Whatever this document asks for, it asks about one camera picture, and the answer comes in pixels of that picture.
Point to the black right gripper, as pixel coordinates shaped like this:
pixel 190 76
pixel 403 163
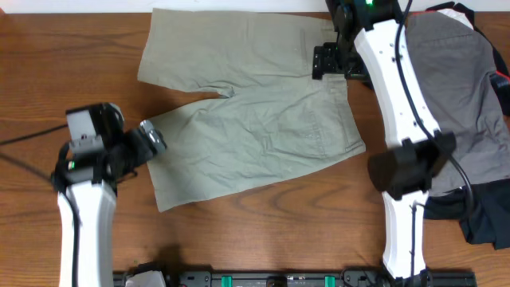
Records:
pixel 323 63

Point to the grey shorts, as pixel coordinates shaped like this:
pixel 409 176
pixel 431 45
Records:
pixel 453 64

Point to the black garment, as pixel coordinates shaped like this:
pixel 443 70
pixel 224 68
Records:
pixel 490 218

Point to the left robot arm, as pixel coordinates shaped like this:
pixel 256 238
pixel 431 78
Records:
pixel 99 156

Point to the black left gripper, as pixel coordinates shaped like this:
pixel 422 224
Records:
pixel 146 151

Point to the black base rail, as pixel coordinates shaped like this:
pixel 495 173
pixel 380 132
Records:
pixel 153 275

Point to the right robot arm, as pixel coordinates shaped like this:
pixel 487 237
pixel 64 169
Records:
pixel 371 46

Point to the khaki green shorts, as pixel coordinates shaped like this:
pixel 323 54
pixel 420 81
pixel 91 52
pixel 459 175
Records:
pixel 269 120

